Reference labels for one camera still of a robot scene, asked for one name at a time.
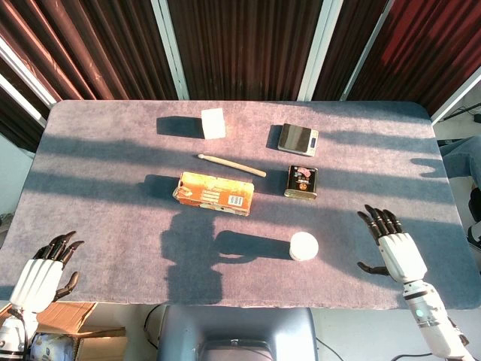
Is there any white foam cube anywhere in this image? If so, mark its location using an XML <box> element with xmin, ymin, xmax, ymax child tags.
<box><xmin>200</xmin><ymin>108</ymin><xmax>228</xmax><ymax>141</ymax></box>

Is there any black white machine part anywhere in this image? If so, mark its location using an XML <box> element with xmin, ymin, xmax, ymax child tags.
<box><xmin>466</xmin><ymin>187</ymin><xmax>481</xmax><ymax>250</ymax></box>

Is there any white window post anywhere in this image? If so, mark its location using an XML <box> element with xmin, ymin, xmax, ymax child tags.
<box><xmin>340</xmin><ymin>0</ymin><xmax>395</xmax><ymax>102</ymax></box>
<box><xmin>296</xmin><ymin>0</ymin><xmax>334</xmax><ymax>102</ymax></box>
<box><xmin>150</xmin><ymin>0</ymin><xmax>189</xmax><ymax>101</ymax></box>

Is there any blue-grey robot torso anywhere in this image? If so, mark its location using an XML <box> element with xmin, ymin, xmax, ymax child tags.
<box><xmin>156</xmin><ymin>306</ymin><xmax>320</xmax><ymax>361</ymax></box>

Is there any black cable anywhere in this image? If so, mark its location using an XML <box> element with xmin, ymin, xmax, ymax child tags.
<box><xmin>314</xmin><ymin>336</ymin><xmax>433</xmax><ymax>361</ymax></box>
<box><xmin>144</xmin><ymin>305</ymin><xmax>167</xmax><ymax>353</ymax></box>

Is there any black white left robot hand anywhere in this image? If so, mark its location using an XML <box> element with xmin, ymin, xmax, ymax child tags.
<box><xmin>9</xmin><ymin>230</ymin><xmax>86</xmax><ymax>314</ymax></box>

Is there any blue-grey table cloth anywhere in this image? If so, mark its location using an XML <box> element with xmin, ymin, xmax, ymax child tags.
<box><xmin>0</xmin><ymin>99</ymin><xmax>481</xmax><ymax>310</ymax></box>

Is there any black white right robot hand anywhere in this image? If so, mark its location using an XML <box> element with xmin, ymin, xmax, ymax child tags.
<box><xmin>356</xmin><ymin>204</ymin><xmax>429</xmax><ymax>285</ymax></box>

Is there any black tin can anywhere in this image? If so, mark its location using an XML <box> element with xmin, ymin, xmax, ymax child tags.
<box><xmin>283</xmin><ymin>165</ymin><xmax>319</xmax><ymax>201</ymax></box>

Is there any orange biscuit box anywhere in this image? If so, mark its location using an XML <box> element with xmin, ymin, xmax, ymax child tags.
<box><xmin>172</xmin><ymin>171</ymin><xmax>255</xmax><ymax>218</ymax></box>

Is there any wooden drumstick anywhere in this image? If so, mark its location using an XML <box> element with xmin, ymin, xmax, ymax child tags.
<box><xmin>197</xmin><ymin>153</ymin><xmax>268</xmax><ymax>178</ymax></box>

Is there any brown cardboard box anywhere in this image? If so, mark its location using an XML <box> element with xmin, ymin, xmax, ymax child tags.
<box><xmin>0</xmin><ymin>300</ymin><xmax>128</xmax><ymax>361</ymax></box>

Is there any white window frame bar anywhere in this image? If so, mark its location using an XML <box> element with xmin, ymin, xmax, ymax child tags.
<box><xmin>0</xmin><ymin>35</ymin><xmax>57</xmax><ymax>128</ymax></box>
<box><xmin>430</xmin><ymin>67</ymin><xmax>481</xmax><ymax>127</ymax></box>

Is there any silver pocket scale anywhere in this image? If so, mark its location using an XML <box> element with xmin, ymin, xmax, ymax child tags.
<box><xmin>277</xmin><ymin>123</ymin><xmax>319</xmax><ymax>158</ymax></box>

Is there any dark red curtain panel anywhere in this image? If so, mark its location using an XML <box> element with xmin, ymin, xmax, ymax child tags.
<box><xmin>167</xmin><ymin>0</ymin><xmax>324</xmax><ymax>102</ymax></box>
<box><xmin>311</xmin><ymin>0</ymin><xmax>389</xmax><ymax>102</ymax></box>
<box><xmin>0</xmin><ymin>0</ymin><xmax>180</xmax><ymax>101</ymax></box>
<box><xmin>345</xmin><ymin>0</ymin><xmax>481</xmax><ymax>114</ymax></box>

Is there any white round container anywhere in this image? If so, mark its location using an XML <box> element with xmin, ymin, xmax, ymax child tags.
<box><xmin>289</xmin><ymin>231</ymin><xmax>319</xmax><ymax>262</ymax></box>

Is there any blue white patterned bag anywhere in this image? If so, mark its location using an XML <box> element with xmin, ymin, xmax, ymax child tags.
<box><xmin>29</xmin><ymin>332</ymin><xmax>76</xmax><ymax>361</ymax></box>

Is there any blue jeans leg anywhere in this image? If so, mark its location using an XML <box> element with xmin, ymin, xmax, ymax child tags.
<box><xmin>438</xmin><ymin>135</ymin><xmax>481</xmax><ymax>180</ymax></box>

